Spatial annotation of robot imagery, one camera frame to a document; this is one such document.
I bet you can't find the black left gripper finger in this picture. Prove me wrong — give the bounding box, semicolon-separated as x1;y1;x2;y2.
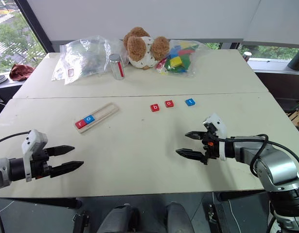
50;160;85;178
46;145;76;157

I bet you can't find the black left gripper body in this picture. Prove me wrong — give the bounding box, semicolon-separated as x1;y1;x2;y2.
30;148;53;180

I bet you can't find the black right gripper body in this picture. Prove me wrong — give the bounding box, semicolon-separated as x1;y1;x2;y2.
201;126;222;166

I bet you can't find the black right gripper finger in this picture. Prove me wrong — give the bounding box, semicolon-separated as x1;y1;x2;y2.
185;131;208;141
175;148;207;162

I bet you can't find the wooden letter tray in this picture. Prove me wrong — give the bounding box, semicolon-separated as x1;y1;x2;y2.
75;102;120;135

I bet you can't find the plastic bag of colourful blocks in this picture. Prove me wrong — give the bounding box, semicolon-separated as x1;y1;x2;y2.
154;39;209;78

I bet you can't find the black table clamp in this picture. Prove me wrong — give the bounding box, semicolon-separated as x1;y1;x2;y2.
72;210;89;233
207;203;223;233

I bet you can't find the dark rounded shape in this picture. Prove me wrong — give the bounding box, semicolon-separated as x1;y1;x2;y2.
97;204;141;233

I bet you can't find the stack of wooden parts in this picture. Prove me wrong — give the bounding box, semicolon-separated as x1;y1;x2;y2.
287;105;299;133

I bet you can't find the clear plastic bag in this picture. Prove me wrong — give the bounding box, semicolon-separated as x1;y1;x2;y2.
51;35;130;85

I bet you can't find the silver can with red label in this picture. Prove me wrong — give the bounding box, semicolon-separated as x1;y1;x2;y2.
108;53;126;81

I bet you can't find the brown and white plush toy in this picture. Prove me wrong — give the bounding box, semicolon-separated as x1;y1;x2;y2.
123;26;170;70

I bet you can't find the dark green cup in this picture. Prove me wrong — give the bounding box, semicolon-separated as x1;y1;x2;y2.
287;48;299;71

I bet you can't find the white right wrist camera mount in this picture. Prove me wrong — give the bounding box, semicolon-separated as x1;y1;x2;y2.
203;113;228;161

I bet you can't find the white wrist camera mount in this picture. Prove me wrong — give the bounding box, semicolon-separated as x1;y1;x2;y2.
203;113;228;161
21;129;48;183

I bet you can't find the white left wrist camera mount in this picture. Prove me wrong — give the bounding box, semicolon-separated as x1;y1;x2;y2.
21;129;48;183

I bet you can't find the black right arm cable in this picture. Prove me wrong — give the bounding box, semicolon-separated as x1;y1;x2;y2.
217;134;299;177

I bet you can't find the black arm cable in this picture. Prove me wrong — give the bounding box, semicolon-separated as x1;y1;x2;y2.
217;134;299;177
0;131;31;146

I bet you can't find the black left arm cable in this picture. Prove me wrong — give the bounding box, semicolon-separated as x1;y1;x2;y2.
0;131;31;146

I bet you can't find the white floor cable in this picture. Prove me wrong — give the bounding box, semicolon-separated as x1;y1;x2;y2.
228;200;242;233

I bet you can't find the black window frame post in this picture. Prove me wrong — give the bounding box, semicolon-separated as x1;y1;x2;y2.
14;0;55;53

